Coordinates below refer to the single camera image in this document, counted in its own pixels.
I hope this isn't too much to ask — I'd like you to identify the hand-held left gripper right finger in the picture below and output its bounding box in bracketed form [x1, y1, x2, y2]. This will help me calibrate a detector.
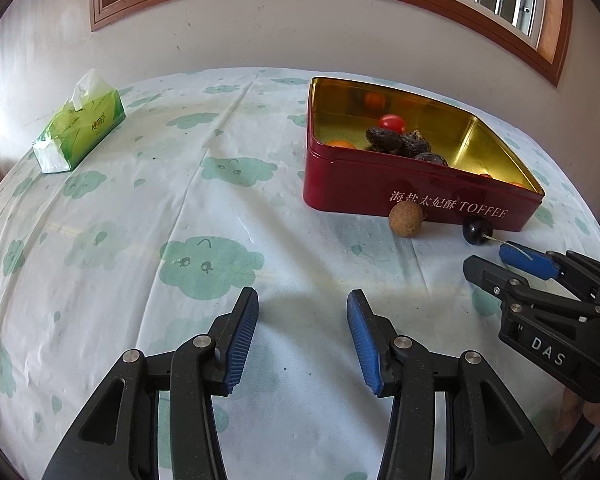
[346, 289, 561, 480]

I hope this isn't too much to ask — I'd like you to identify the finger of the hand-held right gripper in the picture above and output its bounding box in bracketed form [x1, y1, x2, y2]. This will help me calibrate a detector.
[462, 255, 600, 321]
[499, 241, 600, 306]

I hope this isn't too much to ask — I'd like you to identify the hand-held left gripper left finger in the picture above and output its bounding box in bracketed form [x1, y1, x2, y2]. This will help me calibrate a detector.
[42, 287, 260, 480]

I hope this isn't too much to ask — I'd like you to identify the black round fruit with stem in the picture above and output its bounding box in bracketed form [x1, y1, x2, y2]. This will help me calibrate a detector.
[462, 217, 495, 246]

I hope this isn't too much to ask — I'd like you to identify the gold and red tin box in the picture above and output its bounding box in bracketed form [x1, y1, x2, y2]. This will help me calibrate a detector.
[302, 76, 546, 233]

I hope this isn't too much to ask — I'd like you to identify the person's right hand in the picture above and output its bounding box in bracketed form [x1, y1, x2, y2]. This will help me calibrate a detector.
[562, 390, 600, 431]

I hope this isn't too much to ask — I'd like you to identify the brown longan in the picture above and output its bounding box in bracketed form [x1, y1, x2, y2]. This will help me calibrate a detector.
[388, 202, 425, 237]

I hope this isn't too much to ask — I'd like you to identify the cloud print tablecloth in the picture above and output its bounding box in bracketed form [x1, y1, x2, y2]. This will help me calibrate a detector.
[0, 67, 600, 480]

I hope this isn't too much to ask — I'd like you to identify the green tissue pack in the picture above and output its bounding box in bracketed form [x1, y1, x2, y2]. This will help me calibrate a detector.
[32, 69, 127, 175]

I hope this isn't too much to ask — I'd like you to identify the wooden framed window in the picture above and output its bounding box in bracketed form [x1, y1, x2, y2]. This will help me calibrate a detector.
[90, 0, 573, 88]

